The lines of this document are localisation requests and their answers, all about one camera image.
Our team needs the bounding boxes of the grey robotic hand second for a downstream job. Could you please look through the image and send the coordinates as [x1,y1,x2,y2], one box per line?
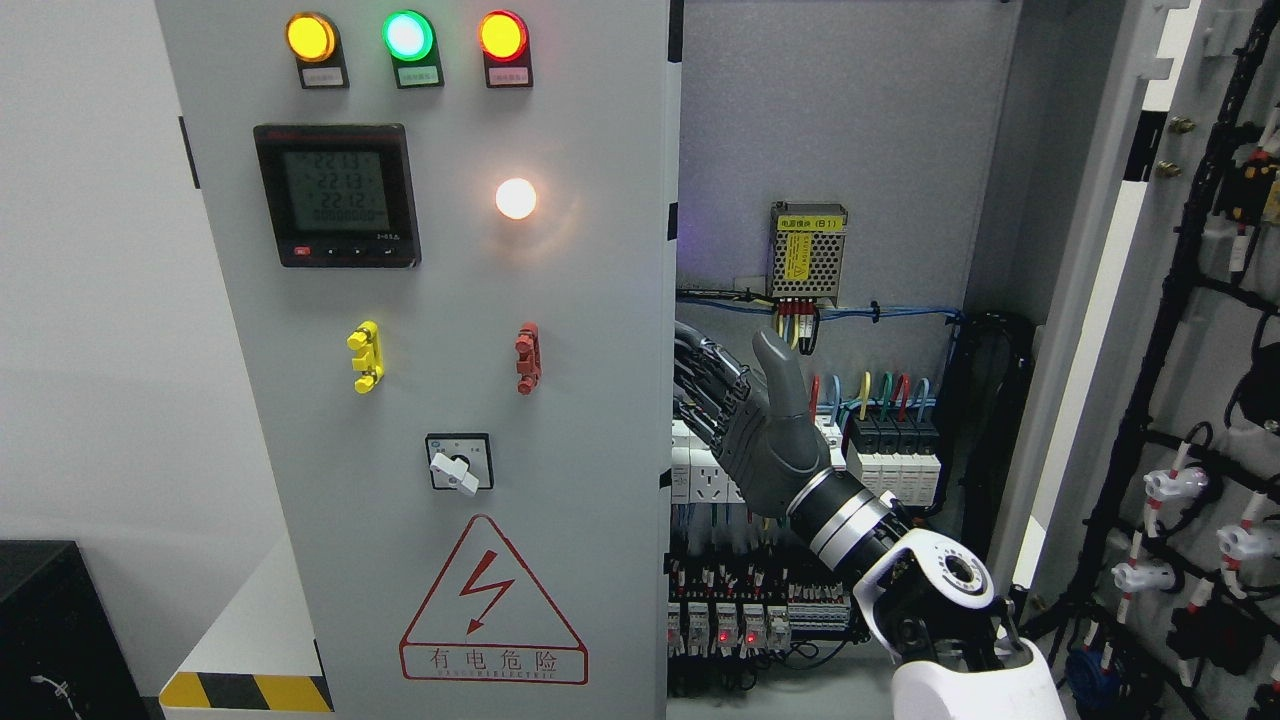
[675,322,829,518]

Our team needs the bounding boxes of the grey cabinet door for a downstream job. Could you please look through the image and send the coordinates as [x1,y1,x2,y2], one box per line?
[156,1,680,719]
[1025,1,1277,719]

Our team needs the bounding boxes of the white socket breaker row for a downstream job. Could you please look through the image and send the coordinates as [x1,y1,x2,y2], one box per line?
[671,415,851,503]

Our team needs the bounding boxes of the black surge protector modules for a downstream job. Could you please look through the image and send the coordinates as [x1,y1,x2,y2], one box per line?
[844,413,942,509]

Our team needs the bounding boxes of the metal mesh power supply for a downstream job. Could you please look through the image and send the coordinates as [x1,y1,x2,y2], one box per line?
[767,201,849,306]

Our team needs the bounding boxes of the lower relay terminal row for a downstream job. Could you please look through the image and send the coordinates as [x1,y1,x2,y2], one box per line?
[666,556,868,659]

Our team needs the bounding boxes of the red terminal connector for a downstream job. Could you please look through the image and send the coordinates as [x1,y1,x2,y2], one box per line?
[515,322,541,396]

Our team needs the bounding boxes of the red electric warning sticker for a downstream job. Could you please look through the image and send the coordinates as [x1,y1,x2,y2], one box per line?
[399,514,589,685]

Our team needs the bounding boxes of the white glowing indicator lamp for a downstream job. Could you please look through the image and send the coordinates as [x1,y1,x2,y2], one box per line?
[495,177,538,222]

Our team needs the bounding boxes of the yellow terminal connector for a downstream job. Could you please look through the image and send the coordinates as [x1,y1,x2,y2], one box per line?
[346,320,385,395]

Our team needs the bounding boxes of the red indicator lamp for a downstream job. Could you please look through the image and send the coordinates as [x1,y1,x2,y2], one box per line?
[477,9,529,61]

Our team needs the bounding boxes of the black digital power meter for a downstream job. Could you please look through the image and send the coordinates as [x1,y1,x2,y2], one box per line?
[253,123,421,269]

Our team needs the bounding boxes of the green indicator lamp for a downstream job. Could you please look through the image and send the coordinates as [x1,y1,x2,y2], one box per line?
[381,9,435,61]

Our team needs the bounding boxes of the yellow indicator lamp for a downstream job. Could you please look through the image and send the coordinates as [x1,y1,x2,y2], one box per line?
[284,12,339,64]

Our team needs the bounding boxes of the black box lower left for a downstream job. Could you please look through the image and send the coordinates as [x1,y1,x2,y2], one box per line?
[1,539,148,719]

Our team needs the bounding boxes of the black corrugated cable conduit right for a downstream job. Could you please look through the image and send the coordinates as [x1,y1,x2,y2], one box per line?
[940,313,1036,561]

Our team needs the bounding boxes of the white rotary selector switch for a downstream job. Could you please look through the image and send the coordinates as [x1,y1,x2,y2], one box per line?
[424,432,494,497]

